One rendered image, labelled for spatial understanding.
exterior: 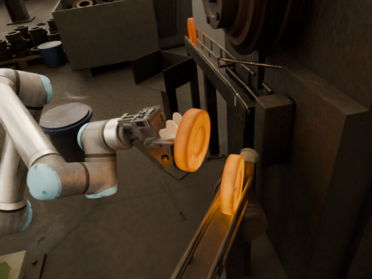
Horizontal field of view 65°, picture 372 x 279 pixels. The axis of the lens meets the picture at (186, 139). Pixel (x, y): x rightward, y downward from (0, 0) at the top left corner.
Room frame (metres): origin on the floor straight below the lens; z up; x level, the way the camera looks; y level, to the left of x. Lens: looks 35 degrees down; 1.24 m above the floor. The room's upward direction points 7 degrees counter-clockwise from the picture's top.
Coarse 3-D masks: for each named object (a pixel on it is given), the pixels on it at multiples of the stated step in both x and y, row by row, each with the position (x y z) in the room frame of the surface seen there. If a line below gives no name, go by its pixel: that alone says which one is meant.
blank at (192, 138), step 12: (192, 108) 0.61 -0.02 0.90; (192, 120) 0.55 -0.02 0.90; (204, 120) 0.60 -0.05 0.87; (180, 132) 0.54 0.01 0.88; (192, 132) 0.54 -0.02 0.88; (204, 132) 0.60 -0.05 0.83; (180, 144) 0.52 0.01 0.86; (192, 144) 0.53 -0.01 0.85; (204, 144) 0.60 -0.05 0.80; (180, 156) 0.51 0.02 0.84; (192, 156) 0.53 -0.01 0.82; (204, 156) 0.59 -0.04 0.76; (180, 168) 0.53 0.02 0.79; (192, 168) 0.53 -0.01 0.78
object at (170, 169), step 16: (144, 64) 1.57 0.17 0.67; (160, 64) 1.64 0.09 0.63; (176, 64) 1.55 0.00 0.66; (192, 64) 1.45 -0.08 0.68; (144, 80) 1.55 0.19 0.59; (160, 80) 1.50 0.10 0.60; (176, 80) 1.37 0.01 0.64; (192, 80) 1.46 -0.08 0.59; (176, 96) 1.46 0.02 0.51; (176, 176) 1.36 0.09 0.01
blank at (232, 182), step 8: (232, 160) 0.54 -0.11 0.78; (240, 160) 0.54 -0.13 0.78; (224, 168) 0.52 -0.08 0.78; (232, 168) 0.51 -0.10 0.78; (240, 168) 0.54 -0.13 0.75; (224, 176) 0.50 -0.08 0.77; (232, 176) 0.50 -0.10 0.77; (240, 176) 0.56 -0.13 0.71; (224, 184) 0.49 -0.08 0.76; (232, 184) 0.48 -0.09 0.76; (240, 184) 0.55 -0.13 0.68; (224, 192) 0.48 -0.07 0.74; (232, 192) 0.47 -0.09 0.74; (240, 192) 0.55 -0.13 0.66; (224, 200) 0.47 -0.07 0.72; (232, 200) 0.46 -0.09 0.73; (224, 208) 0.47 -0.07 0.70; (232, 208) 0.46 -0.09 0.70
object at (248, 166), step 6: (246, 162) 0.60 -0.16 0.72; (252, 162) 0.59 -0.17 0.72; (246, 168) 0.60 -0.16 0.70; (252, 168) 0.59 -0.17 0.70; (246, 174) 0.59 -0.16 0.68; (252, 174) 0.59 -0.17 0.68; (246, 180) 0.59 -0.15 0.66; (252, 180) 0.58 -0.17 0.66; (252, 186) 0.58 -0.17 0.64; (252, 192) 0.58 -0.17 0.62
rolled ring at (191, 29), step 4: (188, 20) 2.09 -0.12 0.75; (192, 20) 2.05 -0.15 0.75; (188, 24) 2.13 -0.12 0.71; (192, 24) 2.03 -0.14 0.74; (188, 28) 2.15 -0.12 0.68; (192, 28) 2.01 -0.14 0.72; (188, 32) 2.16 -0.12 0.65; (192, 32) 2.00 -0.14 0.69; (192, 36) 2.00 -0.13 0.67; (196, 36) 2.00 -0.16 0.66; (192, 40) 2.01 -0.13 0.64; (196, 40) 2.01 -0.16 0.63; (196, 44) 2.05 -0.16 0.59
